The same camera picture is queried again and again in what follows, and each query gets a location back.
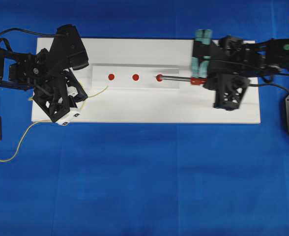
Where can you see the red soldering iron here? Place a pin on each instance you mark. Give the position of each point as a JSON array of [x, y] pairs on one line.
[[179, 79]]

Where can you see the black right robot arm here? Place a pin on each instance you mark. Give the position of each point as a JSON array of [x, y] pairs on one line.
[[275, 58]]

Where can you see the small white raised plate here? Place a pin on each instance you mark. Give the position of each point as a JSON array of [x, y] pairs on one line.
[[124, 72]]

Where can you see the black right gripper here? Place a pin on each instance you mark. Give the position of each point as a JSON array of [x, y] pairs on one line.
[[231, 55]]

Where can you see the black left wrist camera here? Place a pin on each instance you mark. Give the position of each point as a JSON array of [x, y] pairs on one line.
[[67, 50]]

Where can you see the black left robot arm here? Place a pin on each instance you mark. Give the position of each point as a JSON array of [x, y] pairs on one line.
[[2, 68]]

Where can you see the blue table cloth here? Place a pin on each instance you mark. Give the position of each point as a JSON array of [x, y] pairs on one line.
[[146, 179]]

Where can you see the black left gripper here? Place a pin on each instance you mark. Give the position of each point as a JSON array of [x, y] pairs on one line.
[[56, 90]]

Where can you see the red dot mark three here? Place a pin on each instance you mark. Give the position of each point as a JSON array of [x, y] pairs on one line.
[[158, 78]]

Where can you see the large white base board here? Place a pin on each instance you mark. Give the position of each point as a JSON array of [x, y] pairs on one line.
[[187, 104]]

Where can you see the red dot mark two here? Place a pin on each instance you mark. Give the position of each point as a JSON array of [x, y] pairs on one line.
[[135, 77]]

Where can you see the red dot mark one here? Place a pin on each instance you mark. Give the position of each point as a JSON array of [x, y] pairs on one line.
[[111, 76]]

